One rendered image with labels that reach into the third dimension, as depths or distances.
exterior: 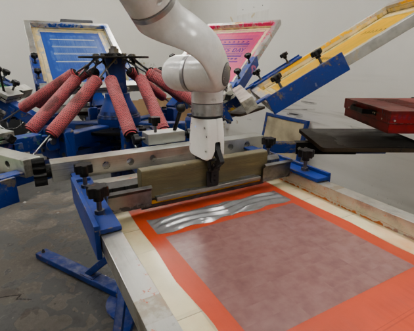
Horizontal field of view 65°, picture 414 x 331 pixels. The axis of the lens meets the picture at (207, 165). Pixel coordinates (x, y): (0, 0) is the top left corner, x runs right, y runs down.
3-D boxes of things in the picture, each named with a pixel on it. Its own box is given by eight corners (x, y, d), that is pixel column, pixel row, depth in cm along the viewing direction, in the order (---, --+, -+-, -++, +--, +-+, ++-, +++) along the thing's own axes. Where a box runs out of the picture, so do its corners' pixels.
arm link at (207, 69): (119, 21, 55) (173, 99, 72) (185, 17, 49) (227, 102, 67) (140, -13, 58) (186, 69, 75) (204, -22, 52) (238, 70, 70)
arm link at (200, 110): (183, 101, 80) (183, 112, 81) (200, 105, 73) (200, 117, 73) (210, 99, 83) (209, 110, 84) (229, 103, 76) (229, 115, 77)
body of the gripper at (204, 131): (183, 109, 80) (184, 153, 84) (203, 115, 72) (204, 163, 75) (210, 107, 84) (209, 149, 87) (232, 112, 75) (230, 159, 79)
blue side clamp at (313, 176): (328, 197, 89) (331, 173, 86) (315, 201, 86) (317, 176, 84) (259, 167, 114) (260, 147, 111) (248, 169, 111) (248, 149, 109)
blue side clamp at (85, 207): (124, 253, 63) (121, 220, 61) (97, 261, 61) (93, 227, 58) (93, 198, 88) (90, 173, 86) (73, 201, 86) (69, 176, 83)
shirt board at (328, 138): (383, 143, 174) (386, 128, 172) (431, 167, 136) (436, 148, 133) (132, 142, 176) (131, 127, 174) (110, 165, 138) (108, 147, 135)
